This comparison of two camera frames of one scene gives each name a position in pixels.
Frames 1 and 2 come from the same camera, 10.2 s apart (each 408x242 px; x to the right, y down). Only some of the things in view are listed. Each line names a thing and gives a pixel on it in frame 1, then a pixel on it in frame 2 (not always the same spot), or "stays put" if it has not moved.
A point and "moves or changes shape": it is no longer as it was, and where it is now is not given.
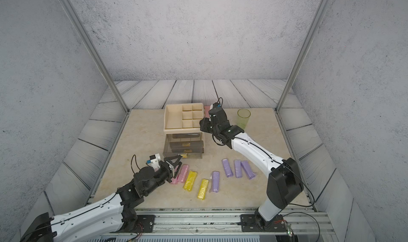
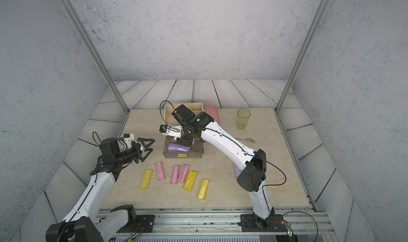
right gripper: [204, 126] -> [186, 143]
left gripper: [170, 167] -> [139, 153]
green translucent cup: [243, 115] stays put
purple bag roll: [251, 174] moves or changes shape
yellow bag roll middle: [190, 180] stays put
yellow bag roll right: [203, 189] stays put
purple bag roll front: [215, 181] -> [172, 147]
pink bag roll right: [184, 173] stays put
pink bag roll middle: [174, 181] stays put
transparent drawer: [187, 147] stays put
